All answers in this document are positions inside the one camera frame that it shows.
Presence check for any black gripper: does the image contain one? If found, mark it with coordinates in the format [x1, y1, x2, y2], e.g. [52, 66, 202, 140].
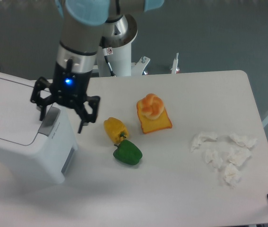
[29, 61, 101, 134]

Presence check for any white trash can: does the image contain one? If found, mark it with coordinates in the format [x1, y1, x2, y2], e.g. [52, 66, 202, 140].
[0, 73, 78, 183]

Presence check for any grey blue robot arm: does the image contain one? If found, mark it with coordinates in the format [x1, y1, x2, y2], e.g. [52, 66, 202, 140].
[30, 0, 164, 126]

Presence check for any yellow bell pepper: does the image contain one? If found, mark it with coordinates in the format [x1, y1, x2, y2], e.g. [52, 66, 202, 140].
[104, 117, 129, 144]

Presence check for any green bell pepper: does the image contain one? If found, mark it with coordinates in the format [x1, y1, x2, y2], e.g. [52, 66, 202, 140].
[113, 140, 143, 166]

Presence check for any knotted bread roll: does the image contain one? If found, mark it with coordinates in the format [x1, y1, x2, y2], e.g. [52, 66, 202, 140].
[138, 93, 164, 120]

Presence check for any orange toast slice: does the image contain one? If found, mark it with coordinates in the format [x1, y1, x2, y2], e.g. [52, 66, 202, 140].
[137, 100, 173, 134]

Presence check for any crumpled white tissue left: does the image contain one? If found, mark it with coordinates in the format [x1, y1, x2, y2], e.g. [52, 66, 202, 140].
[190, 131, 218, 152]

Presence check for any crumpled white tissue middle-left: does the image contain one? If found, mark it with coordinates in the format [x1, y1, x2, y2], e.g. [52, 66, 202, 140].
[204, 149, 223, 169]

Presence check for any crumpled white tissue centre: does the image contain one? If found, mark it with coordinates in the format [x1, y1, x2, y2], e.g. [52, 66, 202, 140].
[227, 148, 251, 166]

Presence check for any crumpled white tissue right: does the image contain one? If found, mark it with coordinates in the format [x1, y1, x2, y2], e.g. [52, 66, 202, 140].
[229, 133, 258, 149]

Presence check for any crumpled white tissue bottom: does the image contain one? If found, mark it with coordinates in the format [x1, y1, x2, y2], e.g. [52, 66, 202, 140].
[224, 163, 242, 188]

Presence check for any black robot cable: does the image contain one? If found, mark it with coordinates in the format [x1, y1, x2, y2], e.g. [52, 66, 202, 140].
[101, 36, 117, 77]

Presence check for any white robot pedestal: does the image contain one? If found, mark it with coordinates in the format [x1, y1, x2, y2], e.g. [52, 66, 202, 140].
[93, 14, 150, 77]

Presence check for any white clamp post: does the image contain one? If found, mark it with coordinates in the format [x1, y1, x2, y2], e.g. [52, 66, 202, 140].
[171, 52, 180, 74]

